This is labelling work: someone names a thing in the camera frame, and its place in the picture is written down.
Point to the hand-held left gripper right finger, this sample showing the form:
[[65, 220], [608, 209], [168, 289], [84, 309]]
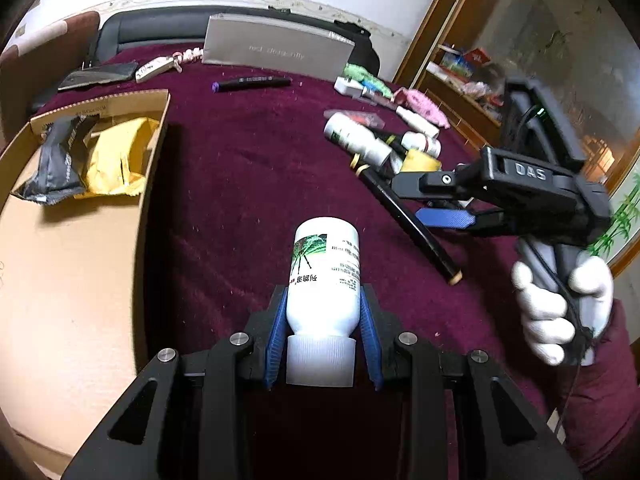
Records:
[[370, 340]]

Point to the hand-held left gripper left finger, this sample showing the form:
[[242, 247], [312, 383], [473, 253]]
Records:
[[277, 340]]

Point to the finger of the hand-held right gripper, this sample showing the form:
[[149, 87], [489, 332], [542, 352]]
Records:
[[415, 186], [445, 219]]

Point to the yellow tape roll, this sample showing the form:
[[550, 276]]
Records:
[[420, 162]]

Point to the long black pen gold tip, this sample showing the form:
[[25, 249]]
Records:
[[410, 220]]

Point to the white bottle green label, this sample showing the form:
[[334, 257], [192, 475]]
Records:
[[320, 300]]

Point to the white plastic bottle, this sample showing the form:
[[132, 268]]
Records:
[[350, 135]]

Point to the cardboard box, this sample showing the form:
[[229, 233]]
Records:
[[65, 270]]

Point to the person's right forearm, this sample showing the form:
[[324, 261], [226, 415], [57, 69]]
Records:
[[605, 400]]

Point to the person's right hand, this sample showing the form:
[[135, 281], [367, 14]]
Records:
[[545, 315]]

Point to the small white bottle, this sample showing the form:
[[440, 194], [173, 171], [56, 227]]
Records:
[[420, 141]]

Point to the black marker green band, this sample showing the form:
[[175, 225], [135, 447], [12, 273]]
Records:
[[390, 142]]

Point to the white tube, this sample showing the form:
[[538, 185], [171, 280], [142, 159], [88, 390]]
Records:
[[417, 121]]

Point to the clear packet red contents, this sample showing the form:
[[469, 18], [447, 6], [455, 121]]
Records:
[[365, 120]]

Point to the pink cloth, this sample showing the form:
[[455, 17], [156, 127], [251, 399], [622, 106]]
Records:
[[425, 102]]

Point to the wooden side cabinet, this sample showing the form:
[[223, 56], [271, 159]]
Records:
[[470, 110]]

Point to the bamboo print panel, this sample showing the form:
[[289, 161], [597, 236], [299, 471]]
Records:
[[625, 220]]

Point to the white charger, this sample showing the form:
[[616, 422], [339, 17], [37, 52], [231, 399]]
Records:
[[345, 85]]

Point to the green cloth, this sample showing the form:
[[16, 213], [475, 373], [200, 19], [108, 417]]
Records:
[[357, 71]]

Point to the colourful box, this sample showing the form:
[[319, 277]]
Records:
[[457, 62]]

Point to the black bag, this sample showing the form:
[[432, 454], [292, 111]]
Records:
[[367, 55]]

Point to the black marker purple cap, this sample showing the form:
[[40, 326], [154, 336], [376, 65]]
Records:
[[250, 81]]

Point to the grey rectangular box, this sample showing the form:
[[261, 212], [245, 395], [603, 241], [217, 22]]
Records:
[[275, 45]]

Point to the yellow snack packet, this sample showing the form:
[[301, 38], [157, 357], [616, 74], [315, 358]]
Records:
[[120, 160]]

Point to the black snack packet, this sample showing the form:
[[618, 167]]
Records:
[[55, 165]]

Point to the white car key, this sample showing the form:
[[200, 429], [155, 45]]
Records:
[[152, 67]]

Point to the black leather sofa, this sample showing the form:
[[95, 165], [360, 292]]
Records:
[[150, 27]]

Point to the black wallet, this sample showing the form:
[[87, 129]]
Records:
[[100, 75]]

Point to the brown armchair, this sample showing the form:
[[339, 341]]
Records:
[[45, 45]]

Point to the wooden door frame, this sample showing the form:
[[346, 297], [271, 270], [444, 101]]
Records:
[[440, 20]]

